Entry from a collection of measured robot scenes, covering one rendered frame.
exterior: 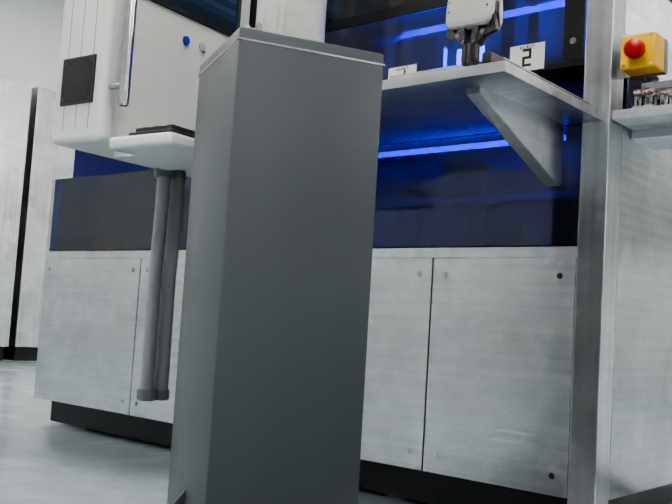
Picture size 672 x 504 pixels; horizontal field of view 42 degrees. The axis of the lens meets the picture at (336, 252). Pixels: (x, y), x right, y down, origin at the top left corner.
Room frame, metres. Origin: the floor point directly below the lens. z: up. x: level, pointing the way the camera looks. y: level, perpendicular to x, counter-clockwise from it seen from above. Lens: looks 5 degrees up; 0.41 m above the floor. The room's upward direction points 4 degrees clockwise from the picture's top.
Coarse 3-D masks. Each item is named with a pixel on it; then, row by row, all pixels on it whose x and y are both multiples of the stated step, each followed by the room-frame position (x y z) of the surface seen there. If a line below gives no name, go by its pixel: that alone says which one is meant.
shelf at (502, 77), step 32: (480, 64) 1.51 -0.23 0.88; (512, 64) 1.49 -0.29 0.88; (384, 96) 1.69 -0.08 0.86; (416, 96) 1.68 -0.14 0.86; (448, 96) 1.66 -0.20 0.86; (512, 96) 1.63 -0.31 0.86; (544, 96) 1.62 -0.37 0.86; (384, 128) 1.97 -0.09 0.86; (416, 128) 1.95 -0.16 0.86; (448, 128) 1.93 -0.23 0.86; (480, 128) 1.91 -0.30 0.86
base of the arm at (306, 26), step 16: (272, 0) 1.43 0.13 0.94; (288, 0) 1.42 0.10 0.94; (304, 0) 1.43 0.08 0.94; (320, 0) 1.45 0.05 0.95; (256, 16) 1.47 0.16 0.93; (272, 16) 1.43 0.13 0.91; (288, 16) 1.42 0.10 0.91; (304, 16) 1.43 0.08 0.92; (320, 16) 1.45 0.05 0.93; (272, 32) 1.43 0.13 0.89; (288, 32) 1.42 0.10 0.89; (304, 32) 1.43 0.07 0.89; (320, 32) 1.46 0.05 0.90
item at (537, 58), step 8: (512, 48) 1.92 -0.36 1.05; (520, 48) 1.91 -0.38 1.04; (536, 48) 1.88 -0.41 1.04; (544, 48) 1.87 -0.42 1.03; (512, 56) 1.92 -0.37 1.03; (520, 56) 1.91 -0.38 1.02; (536, 56) 1.88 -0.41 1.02; (544, 56) 1.87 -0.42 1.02; (520, 64) 1.90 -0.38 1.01; (536, 64) 1.88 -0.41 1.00
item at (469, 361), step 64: (640, 192) 1.90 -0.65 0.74; (64, 256) 3.04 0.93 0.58; (128, 256) 2.80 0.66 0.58; (384, 256) 2.13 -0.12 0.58; (448, 256) 2.01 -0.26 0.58; (512, 256) 1.90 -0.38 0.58; (576, 256) 1.81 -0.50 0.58; (640, 256) 1.91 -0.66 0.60; (64, 320) 3.02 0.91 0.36; (128, 320) 2.78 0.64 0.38; (384, 320) 2.13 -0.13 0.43; (448, 320) 2.01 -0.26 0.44; (512, 320) 1.90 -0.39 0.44; (640, 320) 1.92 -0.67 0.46; (64, 384) 2.99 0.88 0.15; (128, 384) 2.77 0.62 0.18; (384, 384) 2.12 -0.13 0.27; (448, 384) 2.00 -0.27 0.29; (512, 384) 1.90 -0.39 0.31; (640, 384) 1.93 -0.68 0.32; (384, 448) 2.11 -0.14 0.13; (448, 448) 2.00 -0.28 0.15; (512, 448) 1.89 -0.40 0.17; (640, 448) 1.94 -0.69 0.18
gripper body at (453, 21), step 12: (456, 0) 1.60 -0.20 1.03; (468, 0) 1.58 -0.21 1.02; (480, 0) 1.57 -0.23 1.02; (492, 0) 1.56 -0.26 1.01; (456, 12) 1.60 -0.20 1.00; (468, 12) 1.58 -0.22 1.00; (480, 12) 1.57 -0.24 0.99; (492, 12) 1.56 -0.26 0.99; (456, 24) 1.60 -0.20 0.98; (468, 24) 1.58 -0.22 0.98; (480, 24) 1.57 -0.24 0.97
